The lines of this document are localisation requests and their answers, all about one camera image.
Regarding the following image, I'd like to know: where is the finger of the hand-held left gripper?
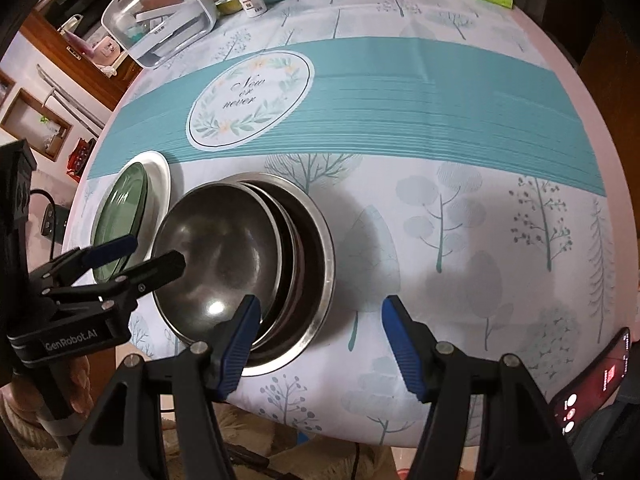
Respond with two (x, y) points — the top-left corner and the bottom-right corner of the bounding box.
(47, 250), (187, 305)
(27, 234), (138, 286)

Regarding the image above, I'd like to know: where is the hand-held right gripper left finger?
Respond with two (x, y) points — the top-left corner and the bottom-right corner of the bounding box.
(60, 294), (263, 480)

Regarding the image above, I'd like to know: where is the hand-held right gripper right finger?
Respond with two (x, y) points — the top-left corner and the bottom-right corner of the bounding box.
(381, 295), (583, 480)

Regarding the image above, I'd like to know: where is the green plate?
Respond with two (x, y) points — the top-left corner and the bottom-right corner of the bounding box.
(90, 164), (151, 281)

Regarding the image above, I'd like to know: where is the small steel bowl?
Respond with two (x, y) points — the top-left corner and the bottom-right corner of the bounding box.
(150, 182), (283, 346)
(240, 179), (307, 352)

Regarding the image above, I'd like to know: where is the white floral plate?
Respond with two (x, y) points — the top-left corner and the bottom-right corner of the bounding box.
(117, 151), (172, 266)

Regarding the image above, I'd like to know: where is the large steel bowl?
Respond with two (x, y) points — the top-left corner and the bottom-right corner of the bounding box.
(227, 172), (336, 377)

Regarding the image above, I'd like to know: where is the person's left hand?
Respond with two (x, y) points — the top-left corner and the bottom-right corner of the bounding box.
(70, 354), (94, 391)

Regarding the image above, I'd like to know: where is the black power adapter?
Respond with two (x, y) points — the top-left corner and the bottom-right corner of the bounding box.
(42, 204), (68, 236)

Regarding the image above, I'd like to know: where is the smartphone with red screen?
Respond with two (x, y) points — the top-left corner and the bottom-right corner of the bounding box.
(550, 326), (633, 436)

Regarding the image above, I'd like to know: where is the clear plastic storage container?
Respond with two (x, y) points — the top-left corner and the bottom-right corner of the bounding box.
(101, 0), (218, 68)

